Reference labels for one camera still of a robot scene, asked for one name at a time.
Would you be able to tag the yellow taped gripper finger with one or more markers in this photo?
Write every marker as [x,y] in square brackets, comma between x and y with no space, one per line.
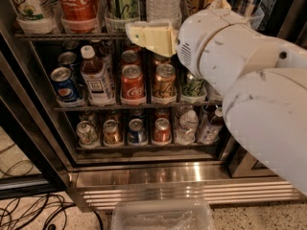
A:
[159,36]
[219,4]

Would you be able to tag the clear water bottle top shelf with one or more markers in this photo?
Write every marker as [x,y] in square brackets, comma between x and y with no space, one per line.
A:
[163,9]

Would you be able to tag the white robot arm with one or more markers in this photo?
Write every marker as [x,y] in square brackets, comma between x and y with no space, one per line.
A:
[262,80]

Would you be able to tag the green can top shelf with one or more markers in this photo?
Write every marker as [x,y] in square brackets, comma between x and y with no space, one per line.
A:
[123,9]

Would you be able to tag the iced tea bottle white cap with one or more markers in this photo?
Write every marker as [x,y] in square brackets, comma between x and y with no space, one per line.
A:
[96,78]

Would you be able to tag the red coca-cola can top shelf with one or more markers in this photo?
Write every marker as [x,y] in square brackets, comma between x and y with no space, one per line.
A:
[79,16]

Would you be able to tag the stainless steel fridge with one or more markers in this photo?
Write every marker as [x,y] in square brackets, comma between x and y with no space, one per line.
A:
[102,177]

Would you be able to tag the red coke can bottom shelf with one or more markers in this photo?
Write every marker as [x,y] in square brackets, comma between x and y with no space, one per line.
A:
[162,130]

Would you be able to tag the water bottle bottom shelf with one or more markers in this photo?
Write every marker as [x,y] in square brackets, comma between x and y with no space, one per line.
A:
[186,128]

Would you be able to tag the blue pepsi can bottom shelf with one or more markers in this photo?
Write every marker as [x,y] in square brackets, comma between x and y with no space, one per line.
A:
[137,132]

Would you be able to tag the blue pepsi can shelf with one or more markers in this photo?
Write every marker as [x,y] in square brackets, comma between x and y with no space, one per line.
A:
[65,85]
[137,132]

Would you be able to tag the tea bottle bottom shelf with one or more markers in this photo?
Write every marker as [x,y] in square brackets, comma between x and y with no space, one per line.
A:
[211,124]

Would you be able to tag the blue pepsi can middle shelf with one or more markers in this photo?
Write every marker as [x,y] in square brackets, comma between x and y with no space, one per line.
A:
[65,85]

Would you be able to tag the gold can bottom shelf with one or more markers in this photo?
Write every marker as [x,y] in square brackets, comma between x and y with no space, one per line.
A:
[112,134]

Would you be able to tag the silver green can bottom shelf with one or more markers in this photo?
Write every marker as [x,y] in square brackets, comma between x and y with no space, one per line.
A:
[87,133]

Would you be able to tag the right glass fridge door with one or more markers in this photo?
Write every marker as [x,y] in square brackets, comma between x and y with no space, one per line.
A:
[242,164]

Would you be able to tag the left open fridge door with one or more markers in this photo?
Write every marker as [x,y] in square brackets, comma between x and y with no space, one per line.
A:
[28,165]

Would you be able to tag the gold can middle second row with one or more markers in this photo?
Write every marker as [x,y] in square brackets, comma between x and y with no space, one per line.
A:
[158,59]

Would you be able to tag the red can middle second row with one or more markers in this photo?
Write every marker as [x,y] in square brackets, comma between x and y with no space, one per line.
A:
[130,57]

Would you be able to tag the gold can middle front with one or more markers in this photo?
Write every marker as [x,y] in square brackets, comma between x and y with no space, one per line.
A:
[164,81]

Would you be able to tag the red coke can middle front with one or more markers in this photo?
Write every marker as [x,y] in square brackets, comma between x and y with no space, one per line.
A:
[132,80]

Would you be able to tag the green can middle front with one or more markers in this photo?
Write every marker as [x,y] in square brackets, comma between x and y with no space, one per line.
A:
[190,85]

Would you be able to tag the pepsi can middle second row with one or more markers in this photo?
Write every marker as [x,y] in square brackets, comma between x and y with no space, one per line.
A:
[69,60]

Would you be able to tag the white 7up can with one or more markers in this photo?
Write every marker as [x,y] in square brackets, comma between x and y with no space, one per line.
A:
[30,4]

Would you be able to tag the clear plastic bin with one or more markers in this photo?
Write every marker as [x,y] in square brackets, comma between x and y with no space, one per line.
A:
[168,214]

